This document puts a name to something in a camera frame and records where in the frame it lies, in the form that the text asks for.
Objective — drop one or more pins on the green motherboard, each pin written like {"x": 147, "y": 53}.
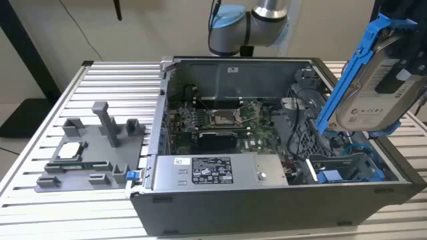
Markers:
{"x": 260, "y": 140}

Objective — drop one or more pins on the black RAM slots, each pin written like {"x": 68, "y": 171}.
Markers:
{"x": 216, "y": 102}

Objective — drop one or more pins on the grey perforated disk bay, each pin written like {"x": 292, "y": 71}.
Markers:
{"x": 308, "y": 140}

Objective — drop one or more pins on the grey parts rack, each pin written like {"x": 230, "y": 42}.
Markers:
{"x": 100, "y": 147}

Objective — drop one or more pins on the CPU socket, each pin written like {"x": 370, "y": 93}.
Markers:
{"x": 224, "y": 117}

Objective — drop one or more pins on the silver power supply unit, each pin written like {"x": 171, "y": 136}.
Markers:
{"x": 240, "y": 171}

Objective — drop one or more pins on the hard disk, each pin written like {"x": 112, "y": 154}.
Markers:
{"x": 363, "y": 107}

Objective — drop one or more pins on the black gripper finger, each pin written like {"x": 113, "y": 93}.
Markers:
{"x": 391, "y": 81}

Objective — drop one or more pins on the black stand with base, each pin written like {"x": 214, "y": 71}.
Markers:
{"x": 27, "y": 62}

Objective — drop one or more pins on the black antenna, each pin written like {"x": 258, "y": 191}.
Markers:
{"x": 117, "y": 10}

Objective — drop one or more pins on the black graphics card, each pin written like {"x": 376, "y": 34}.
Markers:
{"x": 216, "y": 141}

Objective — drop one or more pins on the thin metal locking lever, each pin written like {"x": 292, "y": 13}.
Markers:
{"x": 204, "y": 103}

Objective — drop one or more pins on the black open PC case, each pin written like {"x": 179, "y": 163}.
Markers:
{"x": 254, "y": 212}

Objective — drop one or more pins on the blue case latch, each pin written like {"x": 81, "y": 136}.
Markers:
{"x": 132, "y": 175}

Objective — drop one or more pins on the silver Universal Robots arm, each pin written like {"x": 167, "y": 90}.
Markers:
{"x": 263, "y": 30}

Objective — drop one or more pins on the silver CPU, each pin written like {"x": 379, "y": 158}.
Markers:
{"x": 69, "y": 151}

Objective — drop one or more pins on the green RAM stick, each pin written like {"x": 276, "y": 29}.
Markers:
{"x": 83, "y": 165}

